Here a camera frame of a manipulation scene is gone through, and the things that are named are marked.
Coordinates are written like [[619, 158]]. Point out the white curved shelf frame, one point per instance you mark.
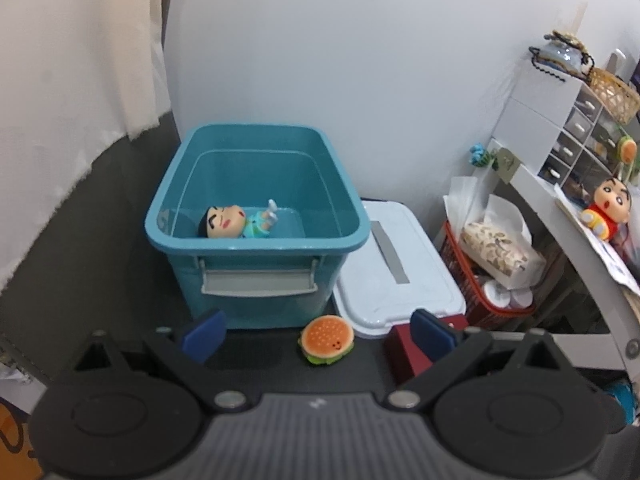
[[590, 280]]

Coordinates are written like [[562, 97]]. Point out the white plastic bin lid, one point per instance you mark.
[[430, 270]]

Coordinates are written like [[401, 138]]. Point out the cartoon boy doll red shirt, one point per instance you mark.
[[605, 210]]

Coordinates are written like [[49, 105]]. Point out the white round jar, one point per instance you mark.
[[522, 300], [495, 294]]

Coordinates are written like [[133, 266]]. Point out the red plastic basket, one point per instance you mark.
[[470, 285]]

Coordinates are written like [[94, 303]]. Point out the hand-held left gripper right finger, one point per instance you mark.
[[431, 334]]

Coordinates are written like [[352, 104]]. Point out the cream curtain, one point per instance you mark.
[[65, 85]]

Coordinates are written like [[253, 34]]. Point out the floral tissue pack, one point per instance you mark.
[[495, 250]]

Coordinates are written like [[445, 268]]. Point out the blue plastic storage bin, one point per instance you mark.
[[260, 170]]

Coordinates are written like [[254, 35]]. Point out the cartoon boy doll blue outfit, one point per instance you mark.
[[225, 222]]

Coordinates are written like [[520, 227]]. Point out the hamburger toy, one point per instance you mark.
[[326, 340]]

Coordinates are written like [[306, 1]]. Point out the olive paper tag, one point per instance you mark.
[[507, 165]]

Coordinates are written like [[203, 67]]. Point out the white plastic bag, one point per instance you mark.
[[462, 195]]

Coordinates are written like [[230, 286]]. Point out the small blue green wall toy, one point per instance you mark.
[[480, 156]]

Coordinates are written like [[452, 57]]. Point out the ceramic teapot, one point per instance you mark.
[[560, 55]]

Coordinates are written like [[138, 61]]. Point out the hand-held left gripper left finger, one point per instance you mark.
[[204, 336]]

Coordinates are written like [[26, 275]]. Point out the dark red box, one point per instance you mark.
[[402, 355]]

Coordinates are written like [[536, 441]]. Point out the white drawer cabinet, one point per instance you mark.
[[540, 110]]

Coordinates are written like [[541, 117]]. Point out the small hanging hamburger charm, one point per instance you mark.
[[627, 149]]

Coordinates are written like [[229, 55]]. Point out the wicker basket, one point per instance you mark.
[[612, 92]]

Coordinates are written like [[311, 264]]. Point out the black desktop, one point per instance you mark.
[[100, 260]]

